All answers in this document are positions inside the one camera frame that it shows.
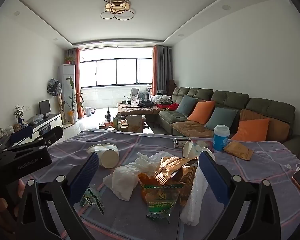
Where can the white office chair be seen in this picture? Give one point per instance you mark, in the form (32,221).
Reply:
(134,95)

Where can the plain white paper cup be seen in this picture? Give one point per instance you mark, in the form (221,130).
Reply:
(188,150)

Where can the white standing air conditioner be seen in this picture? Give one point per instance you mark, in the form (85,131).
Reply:
(65,80)

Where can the small potted plant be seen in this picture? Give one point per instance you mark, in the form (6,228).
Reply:
(68,60)

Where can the small white bin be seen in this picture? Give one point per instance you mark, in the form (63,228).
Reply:
(88,111)

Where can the green brown sofa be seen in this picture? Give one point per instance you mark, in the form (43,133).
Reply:
(227,97)

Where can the black monitor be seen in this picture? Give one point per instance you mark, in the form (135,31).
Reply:
(44,107)

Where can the plastic bag white pieces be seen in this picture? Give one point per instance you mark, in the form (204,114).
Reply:
(206,145)

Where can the white teapot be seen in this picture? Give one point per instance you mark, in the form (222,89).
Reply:
(9,130)

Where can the small plant blue vase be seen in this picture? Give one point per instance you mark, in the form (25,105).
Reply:
(18,112)

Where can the gold foil wrapper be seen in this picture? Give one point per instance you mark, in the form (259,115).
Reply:
(172,168)

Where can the red cloth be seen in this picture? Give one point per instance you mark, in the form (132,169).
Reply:
(173,106)

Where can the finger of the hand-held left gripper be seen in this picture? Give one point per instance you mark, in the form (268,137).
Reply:
(52,133)
(22,131)

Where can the paper cup blue dots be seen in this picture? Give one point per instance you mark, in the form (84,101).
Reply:
(110,157)

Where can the flat gold packet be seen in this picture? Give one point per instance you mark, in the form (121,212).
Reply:
(238,151)

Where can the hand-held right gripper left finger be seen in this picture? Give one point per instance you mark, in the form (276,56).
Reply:
(86,172)

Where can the blue checked tablecloth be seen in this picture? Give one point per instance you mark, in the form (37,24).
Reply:
(252,180)

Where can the tall leafy plant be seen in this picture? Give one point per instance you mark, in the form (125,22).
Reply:
(73,100)

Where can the brown paper bag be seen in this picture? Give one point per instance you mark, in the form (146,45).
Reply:
(135,123)

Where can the clear plastic glove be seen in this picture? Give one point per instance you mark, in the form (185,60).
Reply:
(146,161)

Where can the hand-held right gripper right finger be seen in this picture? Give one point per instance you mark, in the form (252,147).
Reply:
(211,172)

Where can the plastic-covered standing fan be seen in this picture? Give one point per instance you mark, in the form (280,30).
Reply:
(53,87)

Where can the blue cushion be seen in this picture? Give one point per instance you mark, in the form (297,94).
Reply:
(221,118)
(186,105)

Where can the black white snack packet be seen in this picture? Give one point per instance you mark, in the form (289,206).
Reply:
(181,142)

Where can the crumpled white tissue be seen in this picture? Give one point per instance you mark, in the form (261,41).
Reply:
(122,182)

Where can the small green wrapper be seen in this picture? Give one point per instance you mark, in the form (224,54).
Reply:
(92,200)

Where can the blue cup white lid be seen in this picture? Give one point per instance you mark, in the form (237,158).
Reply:
(221,138)

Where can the white black TV cabinet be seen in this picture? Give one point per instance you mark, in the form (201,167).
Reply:
(47,121)

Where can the orange cushion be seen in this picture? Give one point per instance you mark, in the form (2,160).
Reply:
(201,112)
(251,130)

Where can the orange grey curtain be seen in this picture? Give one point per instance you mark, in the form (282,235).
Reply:
(77,80)
(161,70)

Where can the clear plastic bag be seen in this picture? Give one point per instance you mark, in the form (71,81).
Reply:
(37,118)

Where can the white vase yellow flowers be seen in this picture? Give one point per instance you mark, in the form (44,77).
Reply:
(71,117)

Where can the green snack wrapper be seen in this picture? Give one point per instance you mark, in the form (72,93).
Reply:
(160,202)

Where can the decorative picture box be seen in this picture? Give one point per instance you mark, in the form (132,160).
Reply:
(17,127)

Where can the pile of clothes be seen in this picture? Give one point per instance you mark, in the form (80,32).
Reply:
(150,102)

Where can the coffee table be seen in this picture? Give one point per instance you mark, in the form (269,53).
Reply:
(147,127)

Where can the large balcony window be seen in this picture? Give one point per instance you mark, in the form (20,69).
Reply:
(115,72)

